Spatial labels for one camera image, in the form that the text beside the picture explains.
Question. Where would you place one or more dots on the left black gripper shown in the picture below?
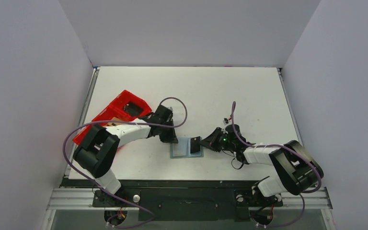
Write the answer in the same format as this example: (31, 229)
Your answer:
(171, 138)

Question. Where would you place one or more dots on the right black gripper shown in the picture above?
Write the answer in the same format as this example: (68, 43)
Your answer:
(208, 142)

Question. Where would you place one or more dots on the black card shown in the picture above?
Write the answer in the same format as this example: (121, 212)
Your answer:
(132, 109)
(195, 146)

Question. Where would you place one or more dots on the green card holder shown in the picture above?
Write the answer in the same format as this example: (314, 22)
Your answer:
(182, 149)

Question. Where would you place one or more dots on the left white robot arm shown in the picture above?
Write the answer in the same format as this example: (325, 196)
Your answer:
(98, 148)

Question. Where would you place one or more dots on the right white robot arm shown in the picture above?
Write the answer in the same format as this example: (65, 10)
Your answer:
(296, 170)

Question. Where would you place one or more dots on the black card in bin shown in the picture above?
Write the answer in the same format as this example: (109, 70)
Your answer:
(132, 109)

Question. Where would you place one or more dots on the gold card in bin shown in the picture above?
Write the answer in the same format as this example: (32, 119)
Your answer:
(115, 122)

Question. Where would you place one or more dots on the red plastic bin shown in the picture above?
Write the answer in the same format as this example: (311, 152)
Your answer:
(115, 108)

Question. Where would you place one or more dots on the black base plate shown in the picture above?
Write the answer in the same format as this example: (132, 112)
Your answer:
(185, 200)

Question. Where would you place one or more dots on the aluminium rail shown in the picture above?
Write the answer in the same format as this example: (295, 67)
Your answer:
(82, 199)

